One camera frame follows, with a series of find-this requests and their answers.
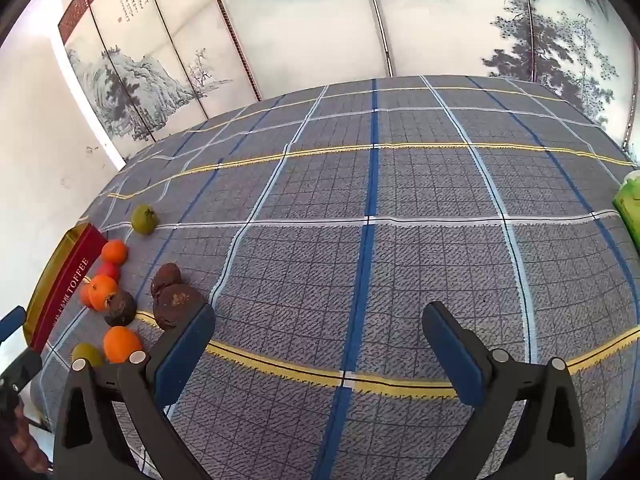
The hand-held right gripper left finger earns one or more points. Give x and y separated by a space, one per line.
182 352

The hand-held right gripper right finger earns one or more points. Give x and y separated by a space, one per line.
452 355

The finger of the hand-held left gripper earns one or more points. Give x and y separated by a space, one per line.
12 321
21 369

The dark brown passion fruit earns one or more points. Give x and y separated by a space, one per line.
166 277
175 307
120 308

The orange tangerine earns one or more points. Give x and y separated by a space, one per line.
121 344
115 252
100 290

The red and gold tin box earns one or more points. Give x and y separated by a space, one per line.
65 285

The green round fruit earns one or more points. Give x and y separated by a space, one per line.
89 354
145 220

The red round fruit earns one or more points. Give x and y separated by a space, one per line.
109 271

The person's left hand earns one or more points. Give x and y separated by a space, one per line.
27 442

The blue grey checked tablecloth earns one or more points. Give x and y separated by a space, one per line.
350 185

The green packet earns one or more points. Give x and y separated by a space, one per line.
631 210

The painted folding screen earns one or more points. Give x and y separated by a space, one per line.
310 20

